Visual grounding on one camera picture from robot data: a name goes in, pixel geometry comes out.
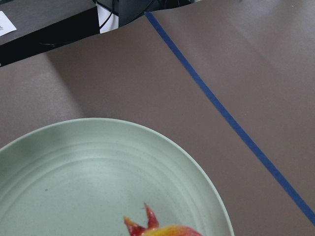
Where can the green plastic plate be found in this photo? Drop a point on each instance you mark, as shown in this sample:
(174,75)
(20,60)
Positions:
(82,177)

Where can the black box white label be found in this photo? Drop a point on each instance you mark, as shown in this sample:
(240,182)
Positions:
(42,25)

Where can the red pomegranate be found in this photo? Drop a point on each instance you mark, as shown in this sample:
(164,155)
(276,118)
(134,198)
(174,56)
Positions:
(153,228)

